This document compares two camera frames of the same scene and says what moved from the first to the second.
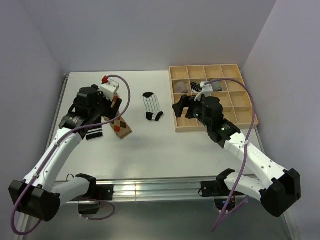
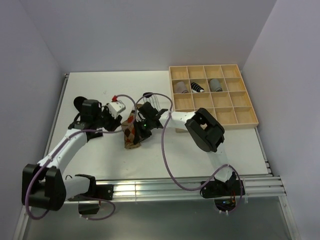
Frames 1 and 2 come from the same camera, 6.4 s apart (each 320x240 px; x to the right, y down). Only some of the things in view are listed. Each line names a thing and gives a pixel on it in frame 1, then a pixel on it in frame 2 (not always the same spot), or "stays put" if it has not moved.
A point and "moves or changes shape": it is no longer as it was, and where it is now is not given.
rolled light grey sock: [181, 88] stays put
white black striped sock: [154, 112] stays put
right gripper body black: [197, 112] → [144, 128]
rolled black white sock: [196, 87] stays put
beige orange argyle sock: [120, 125] moves or changes shape
